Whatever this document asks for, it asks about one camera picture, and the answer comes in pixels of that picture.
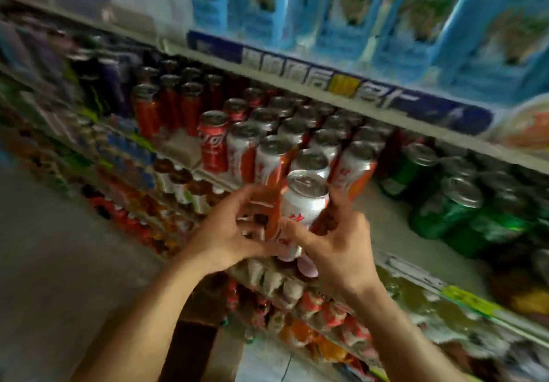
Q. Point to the person's left fingers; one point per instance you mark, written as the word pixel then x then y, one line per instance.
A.
pixel 253 199

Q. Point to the red cola can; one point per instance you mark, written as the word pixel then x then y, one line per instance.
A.
pixel 213 146

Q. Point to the person's right forearm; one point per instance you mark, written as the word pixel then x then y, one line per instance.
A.
pixel 399 334

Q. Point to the yellow green price label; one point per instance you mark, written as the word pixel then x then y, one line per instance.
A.
pixel 471 302

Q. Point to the blue shelf label strip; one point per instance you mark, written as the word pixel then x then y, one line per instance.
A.
pixel 343 86

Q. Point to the row of brown-capped bottles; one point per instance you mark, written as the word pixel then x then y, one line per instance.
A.
pixel 180 184

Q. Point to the white orange drink can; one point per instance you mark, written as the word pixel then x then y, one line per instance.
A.
pixel 302 206

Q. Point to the group of white orange cans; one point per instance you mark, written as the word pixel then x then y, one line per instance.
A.
pixel 274 154

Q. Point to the person's right thumb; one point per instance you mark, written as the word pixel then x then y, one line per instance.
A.
pixel 298 231

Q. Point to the person's left forearm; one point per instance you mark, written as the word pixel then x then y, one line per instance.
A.
pixel 150 321

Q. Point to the person's left hand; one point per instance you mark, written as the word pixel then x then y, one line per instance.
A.
pixel 216 234

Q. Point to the group of green cans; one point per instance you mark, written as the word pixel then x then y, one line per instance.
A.
pixel 463 206

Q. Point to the group of dark cans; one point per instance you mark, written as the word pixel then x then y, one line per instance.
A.
pixel 103 81

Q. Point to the person's right hand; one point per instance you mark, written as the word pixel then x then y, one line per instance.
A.
pixel 347 253

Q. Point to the row of blue drink bottles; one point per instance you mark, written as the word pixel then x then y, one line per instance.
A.
pixel 124 159

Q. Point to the brown cardboard box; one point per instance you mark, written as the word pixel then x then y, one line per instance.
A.
pixel 201 334

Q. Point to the row of slim red cans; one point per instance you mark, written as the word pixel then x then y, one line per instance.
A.
pixel 171 103

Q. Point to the metal shelf rack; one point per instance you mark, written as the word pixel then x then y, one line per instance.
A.
pixel 399 231

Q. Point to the row of blue packets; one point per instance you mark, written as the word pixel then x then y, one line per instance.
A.
pixel 386 17

